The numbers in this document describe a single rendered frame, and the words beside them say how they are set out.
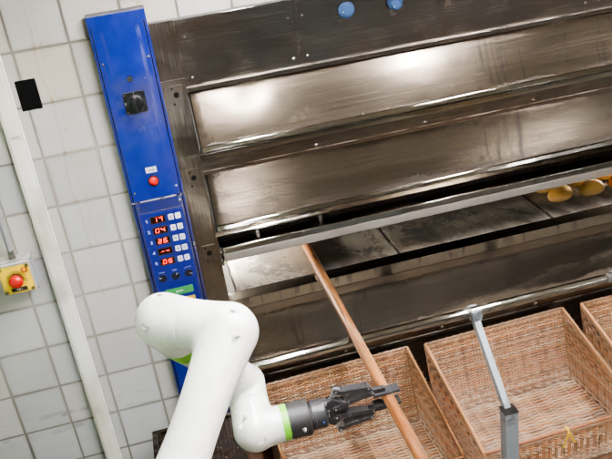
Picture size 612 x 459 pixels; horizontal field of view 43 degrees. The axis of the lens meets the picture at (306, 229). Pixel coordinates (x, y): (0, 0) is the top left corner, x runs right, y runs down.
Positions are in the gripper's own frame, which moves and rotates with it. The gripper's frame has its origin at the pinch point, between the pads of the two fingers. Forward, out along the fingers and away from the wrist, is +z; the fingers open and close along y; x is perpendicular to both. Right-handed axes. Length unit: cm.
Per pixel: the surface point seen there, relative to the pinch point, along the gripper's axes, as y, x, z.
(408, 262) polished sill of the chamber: 2, -68, 30
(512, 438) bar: 33, -8, 38
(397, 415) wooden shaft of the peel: -1.3, 9.9, -0.3
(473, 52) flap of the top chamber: -65, -70, 58
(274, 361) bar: 2.4, -30.6, -24.1
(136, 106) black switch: -71, -61, -47
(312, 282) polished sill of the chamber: 1, -68, -3
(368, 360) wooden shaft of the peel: -1.5, -14.8, -0.2
